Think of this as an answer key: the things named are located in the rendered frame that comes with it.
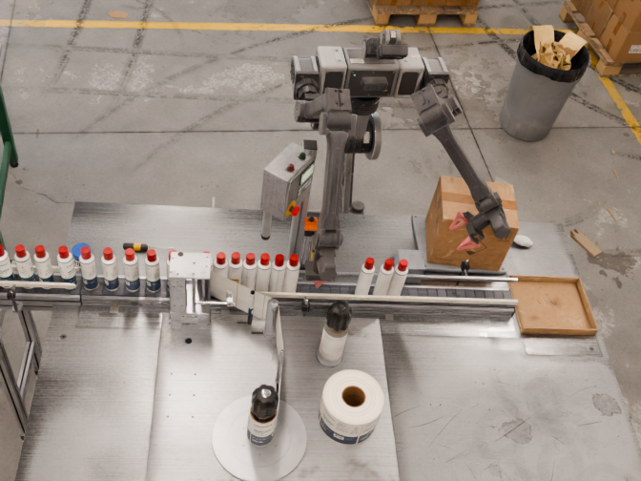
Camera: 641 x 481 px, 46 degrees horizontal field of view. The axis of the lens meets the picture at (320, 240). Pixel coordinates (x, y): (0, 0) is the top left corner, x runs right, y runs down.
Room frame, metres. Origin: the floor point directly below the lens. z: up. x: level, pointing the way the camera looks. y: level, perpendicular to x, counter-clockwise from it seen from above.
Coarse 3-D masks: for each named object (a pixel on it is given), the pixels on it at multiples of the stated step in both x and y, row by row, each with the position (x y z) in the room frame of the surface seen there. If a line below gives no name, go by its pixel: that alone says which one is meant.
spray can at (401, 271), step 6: (402, 264) 1.80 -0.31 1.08; (396, 270) 1.80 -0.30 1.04; (402, 270) 1.80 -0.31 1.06; (396, 276) 1.79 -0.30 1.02; (402, 276) 1.79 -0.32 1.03; (390, 282) 1.81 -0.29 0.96; (396, 282) 1.79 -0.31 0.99; (402, 282) 1.79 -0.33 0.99; (390, 288) 1.80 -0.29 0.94; (396, 288) 1.79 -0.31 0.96; (402, 288) 1.80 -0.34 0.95; (390, 294) 1.79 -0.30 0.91; (396, 294) 1.79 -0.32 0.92
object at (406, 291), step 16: (144, 288) 1.63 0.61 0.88; (304, 288) 1.77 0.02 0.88; (320, 288) 1.78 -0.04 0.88; (336, 288) 1.79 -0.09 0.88; (352, 288) 1.81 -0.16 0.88; (416, 288) 1.87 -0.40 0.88; (432, 288) 1.88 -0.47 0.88; (448, 288) 1.90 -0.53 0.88; (416, 304) 1.79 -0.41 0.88; (432, 304) 1.80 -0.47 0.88; (448, 304) 1.82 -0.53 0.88; (464, 304) 1.83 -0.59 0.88; (480, 304) 1.85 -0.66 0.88; (496, 304) 1.86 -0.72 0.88; (512, 304) 1.88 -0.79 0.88
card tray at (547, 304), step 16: (512, 288) 2.00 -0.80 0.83; (528, 288) 2.02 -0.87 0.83; (544, 288) 2.03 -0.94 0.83; (560, 288) 2.05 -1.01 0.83; (576, 288) 2.07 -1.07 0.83; (528, 304) 1.93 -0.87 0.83; (544, 304) 1.95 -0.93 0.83; (560, 304) 1.96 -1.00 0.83; (576, 304) 1.98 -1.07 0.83; (528, 320) 1.86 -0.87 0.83; (544, 320) 1.87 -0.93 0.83; (560, 320) 1.89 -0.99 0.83; (576, 320) 1.90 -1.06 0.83; (592, 320) 1.89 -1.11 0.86
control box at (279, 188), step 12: (288, 156) 1.83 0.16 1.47; (312, 156) 1.86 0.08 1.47; (264, 168) 1.76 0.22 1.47; (276, 168) 1.77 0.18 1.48; (300, 168) 1.79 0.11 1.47; (264, 180) 1.75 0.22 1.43; (276, 180) 1.73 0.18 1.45; (288, 180) 1.72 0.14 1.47; (264, 192) 1.75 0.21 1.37; (276, 192) 1.73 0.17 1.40; (288, 192) 1.72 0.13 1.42; (264, 204) 1.75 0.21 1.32; (276, 204) 1.73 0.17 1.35; (288, 204) 1.73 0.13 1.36; (276, 216) 1.73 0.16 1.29; (288, 216) 1.74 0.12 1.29
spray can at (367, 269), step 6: (372, 258) 1.80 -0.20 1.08; (366, 264) 1.78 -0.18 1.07; (372, 264) 1.78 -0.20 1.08; (366, 270) 1.77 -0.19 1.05; (372, 270) 1.78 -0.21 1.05; (360, 276) 1.78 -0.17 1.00; (366, 276) 1.77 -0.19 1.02; (372, 276) 1.78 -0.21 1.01; (360, 282) 1.77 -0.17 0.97; (366, 282) 1.77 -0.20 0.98; (360, 288) 1.77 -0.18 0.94; (366, 288) 1.77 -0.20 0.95; (360, 294) 1.77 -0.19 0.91; (366, 294) 1.77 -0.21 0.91
